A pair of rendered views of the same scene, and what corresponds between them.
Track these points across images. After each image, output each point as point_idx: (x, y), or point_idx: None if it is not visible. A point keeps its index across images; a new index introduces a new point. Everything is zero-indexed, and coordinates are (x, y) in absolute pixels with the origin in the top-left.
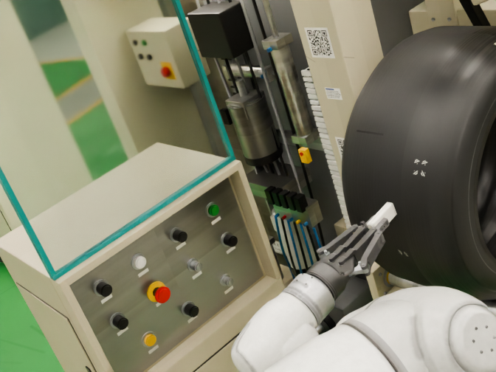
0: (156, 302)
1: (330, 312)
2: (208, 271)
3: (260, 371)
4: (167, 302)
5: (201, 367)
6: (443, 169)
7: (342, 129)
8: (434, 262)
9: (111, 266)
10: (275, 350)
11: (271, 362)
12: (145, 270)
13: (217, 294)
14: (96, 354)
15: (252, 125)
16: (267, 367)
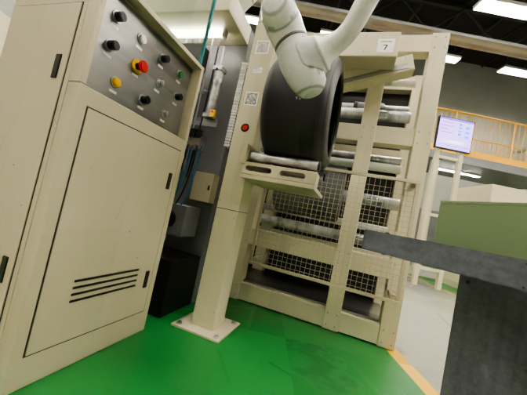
0: (132, 71)
1: (175, 210)
2: (161, 98)
3: (289, 1)
4: (136, 80)
5: (133, 129)
6: (332, 63)
7: (253, 87)
8: (315, 100)
9: (129, 18)
10: (296, 5)
11: (294, 5)
12: (140, 48)
13: (157, 114)
14: (93, 28)
15: None
16: (292, 4)
